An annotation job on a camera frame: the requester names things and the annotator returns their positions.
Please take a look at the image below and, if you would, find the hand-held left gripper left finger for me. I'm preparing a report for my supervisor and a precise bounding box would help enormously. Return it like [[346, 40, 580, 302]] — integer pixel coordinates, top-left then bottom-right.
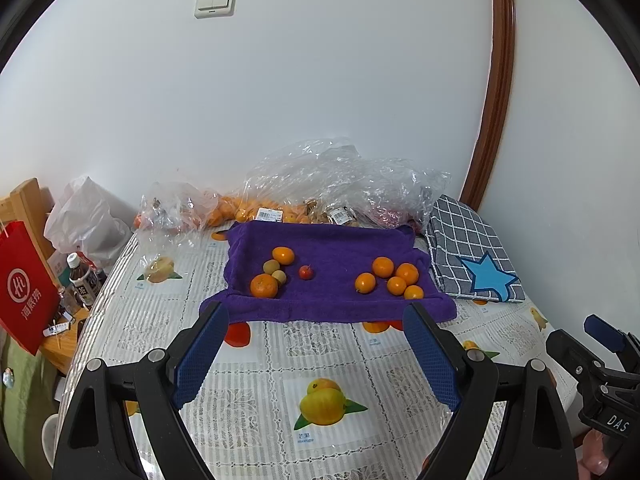
[[52, 302, 231, 480]]

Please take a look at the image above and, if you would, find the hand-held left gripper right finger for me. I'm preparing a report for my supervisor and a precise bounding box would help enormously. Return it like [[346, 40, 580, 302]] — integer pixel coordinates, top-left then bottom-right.
[[402, 301, 576, 480]]

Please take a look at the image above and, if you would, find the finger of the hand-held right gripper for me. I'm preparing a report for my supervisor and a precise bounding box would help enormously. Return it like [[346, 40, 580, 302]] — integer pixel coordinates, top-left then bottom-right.
[[583, 314, 640, 373], [545, 329, 607, 386]]

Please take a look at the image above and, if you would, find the clear plastic bag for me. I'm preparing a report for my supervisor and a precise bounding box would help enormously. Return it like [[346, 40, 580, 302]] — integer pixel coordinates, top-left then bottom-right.
[[136, 180, 222, 235], [242, 136, 363, 226], [320, 156, 452, 232]]

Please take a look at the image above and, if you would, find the person's right hand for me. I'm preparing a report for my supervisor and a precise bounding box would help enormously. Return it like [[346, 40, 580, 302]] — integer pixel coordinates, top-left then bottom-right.
[[581, 432, 610, 477]]

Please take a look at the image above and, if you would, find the fruit print tablecloth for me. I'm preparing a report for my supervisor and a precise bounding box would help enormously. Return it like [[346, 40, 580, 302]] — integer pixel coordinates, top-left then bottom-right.
[[54, 220, 587, 480]]

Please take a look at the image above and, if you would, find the purple towel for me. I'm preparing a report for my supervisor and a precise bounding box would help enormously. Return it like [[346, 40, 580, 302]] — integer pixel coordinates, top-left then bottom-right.
[[200, 221, 457, 325]]

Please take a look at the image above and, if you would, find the grey checked cloth blue star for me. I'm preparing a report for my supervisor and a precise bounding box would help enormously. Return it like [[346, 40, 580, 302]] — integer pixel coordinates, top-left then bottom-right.
[[425, 195, 527, 304]]

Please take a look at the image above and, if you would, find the dark bottle white cap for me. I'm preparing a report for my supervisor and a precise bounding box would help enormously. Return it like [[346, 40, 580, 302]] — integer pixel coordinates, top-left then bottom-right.
[[67, 252, 104, 309]]

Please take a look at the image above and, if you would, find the wooden side table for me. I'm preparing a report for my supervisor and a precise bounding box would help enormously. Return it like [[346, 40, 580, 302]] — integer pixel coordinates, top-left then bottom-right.
[[40, 305, 92, 376]]

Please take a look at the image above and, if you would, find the pile of bagged oranges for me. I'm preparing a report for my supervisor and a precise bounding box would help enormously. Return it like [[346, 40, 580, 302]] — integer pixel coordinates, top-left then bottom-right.
[[204, 194, 312, 227]]

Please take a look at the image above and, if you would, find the white cup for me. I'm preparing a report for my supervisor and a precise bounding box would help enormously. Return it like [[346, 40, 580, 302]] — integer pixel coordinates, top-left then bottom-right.
[[42, 412, 62, 467]]

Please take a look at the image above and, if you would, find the white plastic bag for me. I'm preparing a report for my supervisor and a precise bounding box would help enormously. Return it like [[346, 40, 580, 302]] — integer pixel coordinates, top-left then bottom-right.
[[44, 176, 132, 262]]

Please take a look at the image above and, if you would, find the bunch of bagged longans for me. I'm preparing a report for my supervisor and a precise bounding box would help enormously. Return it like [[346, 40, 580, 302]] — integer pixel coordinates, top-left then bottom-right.
[[301, 200, 360, 227]]

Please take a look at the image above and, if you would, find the green cloth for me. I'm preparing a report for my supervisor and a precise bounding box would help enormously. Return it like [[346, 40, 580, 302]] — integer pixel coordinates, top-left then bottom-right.
[[0, 332, 62, 463]]

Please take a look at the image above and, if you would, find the red paper bag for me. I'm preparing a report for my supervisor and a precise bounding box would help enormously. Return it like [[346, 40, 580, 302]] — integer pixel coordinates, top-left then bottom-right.
[[0, 220, 60, 356]]

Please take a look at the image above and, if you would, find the wooden chair frame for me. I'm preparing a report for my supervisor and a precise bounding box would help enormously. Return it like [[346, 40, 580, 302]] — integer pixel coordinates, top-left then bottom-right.
[[0, 177, 57, 261]]

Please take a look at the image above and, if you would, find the brown wooden door frame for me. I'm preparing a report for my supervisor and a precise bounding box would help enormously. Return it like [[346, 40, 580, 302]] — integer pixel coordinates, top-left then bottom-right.
[[460, 0, 517, 213]]

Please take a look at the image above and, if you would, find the white wall light switch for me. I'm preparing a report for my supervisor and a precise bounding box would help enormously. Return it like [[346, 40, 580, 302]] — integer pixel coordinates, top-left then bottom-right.
[[194, 0, 237, 20]]

